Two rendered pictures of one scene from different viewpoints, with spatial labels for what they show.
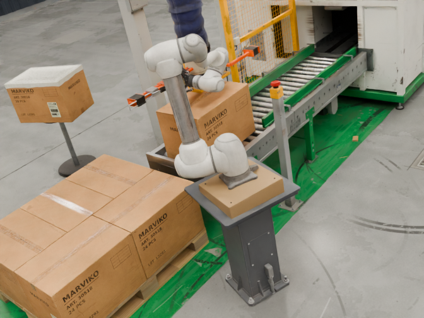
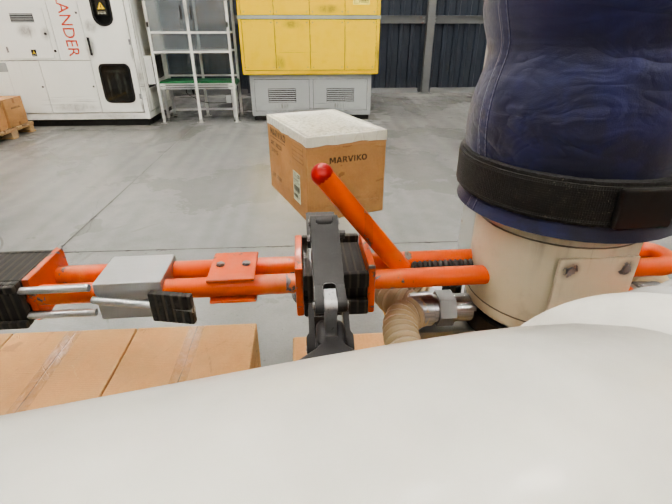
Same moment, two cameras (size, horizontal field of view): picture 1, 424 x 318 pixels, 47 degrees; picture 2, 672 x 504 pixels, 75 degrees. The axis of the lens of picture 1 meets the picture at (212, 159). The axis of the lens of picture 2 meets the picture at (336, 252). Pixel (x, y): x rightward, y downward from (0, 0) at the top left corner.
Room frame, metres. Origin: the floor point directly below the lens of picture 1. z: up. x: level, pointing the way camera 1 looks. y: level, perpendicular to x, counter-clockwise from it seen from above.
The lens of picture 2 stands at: (2.83, -0.14, 1.45)
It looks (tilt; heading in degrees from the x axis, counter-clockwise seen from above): 28 degrees down; 41
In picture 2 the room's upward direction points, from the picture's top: straight up
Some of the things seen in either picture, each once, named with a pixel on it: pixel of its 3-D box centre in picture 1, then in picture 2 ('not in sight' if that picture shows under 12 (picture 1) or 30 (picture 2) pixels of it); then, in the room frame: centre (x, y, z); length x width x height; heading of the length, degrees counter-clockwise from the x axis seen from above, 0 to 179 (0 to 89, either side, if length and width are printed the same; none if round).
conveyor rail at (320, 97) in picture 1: (304, 111); not in sight; (3.65, -0.83, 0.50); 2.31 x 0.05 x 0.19; 135
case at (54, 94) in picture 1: (50, 94); (322, 160); (4.48, 1.37, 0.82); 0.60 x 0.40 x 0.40; 65
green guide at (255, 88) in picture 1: (267, 76); not in sight; (4.32, -0.67, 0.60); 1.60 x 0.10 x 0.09; 135
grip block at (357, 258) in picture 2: not in sight; (332, 272); (3.15, 0.14, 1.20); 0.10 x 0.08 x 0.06; 45
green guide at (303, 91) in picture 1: (318, 82); not in sight; (3.94, -1.04, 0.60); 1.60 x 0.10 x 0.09; 135
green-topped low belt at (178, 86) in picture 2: not in sight; (202, 99); (7.23, 6.64, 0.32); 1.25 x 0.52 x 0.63; 134
